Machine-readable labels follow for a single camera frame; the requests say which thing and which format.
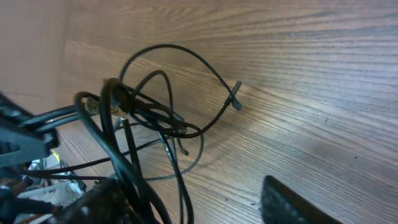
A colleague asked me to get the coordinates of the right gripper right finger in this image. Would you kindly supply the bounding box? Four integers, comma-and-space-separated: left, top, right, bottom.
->
260, 175, 341, 224

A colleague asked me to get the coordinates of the black cable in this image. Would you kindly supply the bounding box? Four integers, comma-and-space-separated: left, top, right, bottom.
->
18, 43, 243, 224

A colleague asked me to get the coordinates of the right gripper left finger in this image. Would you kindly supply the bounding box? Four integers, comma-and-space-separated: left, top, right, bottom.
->
43, 179, 142, 224

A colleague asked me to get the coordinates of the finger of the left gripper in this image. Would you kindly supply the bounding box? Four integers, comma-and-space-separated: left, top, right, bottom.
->
1, 95, 60, 167

